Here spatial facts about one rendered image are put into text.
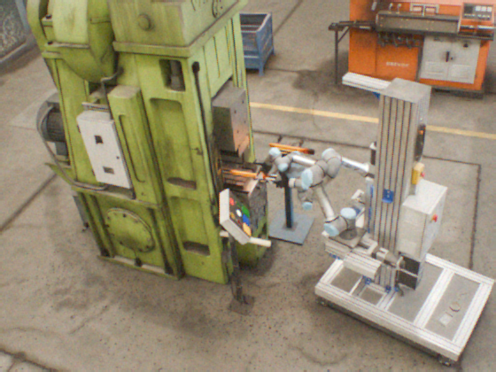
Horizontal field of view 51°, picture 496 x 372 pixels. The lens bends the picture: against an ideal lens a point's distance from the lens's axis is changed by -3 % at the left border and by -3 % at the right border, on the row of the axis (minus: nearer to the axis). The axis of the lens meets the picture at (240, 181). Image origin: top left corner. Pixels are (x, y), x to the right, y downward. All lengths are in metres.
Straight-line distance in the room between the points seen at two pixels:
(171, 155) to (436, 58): 4.34
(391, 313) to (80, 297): 2.83
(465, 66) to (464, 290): 3.59
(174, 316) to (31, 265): 1.73
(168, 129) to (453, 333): 2.70
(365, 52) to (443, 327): 4.27
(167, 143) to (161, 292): 1.54
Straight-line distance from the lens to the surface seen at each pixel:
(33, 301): 5.43
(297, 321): 4.66
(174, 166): 4.25
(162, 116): 4.01
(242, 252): 4.98
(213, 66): 3.95
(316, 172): 3.88
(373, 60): 7.60
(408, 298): 4.60
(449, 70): 7.52
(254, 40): 7.90
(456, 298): 4.68
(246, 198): 4.45
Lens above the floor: 3.77
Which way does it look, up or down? 39 degrees down
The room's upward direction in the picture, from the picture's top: 7 degrees counter-clockwise
